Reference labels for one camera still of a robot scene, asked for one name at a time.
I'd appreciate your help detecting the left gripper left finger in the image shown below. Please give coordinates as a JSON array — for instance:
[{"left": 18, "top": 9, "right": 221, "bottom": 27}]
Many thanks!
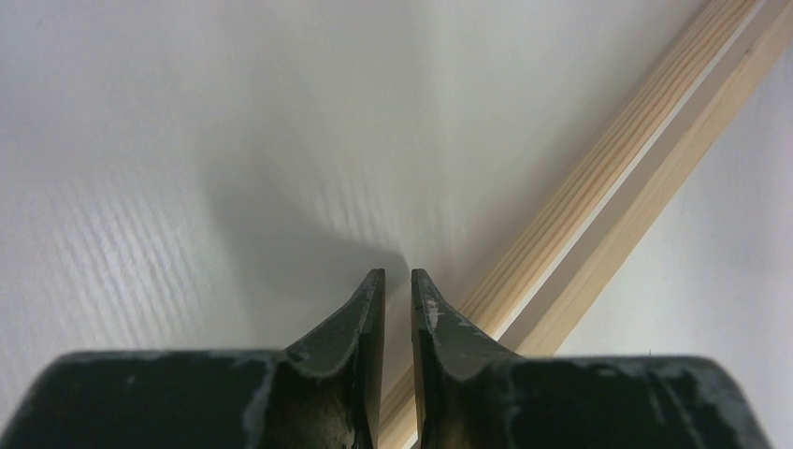
[{"left": 1, "top": 268, "right": 385, "bottom": 448}]

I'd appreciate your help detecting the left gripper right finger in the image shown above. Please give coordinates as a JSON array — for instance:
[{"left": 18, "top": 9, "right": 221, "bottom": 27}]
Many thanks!
[{"left": 411, "top": 269, "right": 770, "bottom": 448}]

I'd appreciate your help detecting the wooden clothes rack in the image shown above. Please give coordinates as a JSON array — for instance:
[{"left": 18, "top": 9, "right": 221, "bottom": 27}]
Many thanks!
[{"left": 376, "top": 0, "right": 793, "bottom": 449}]

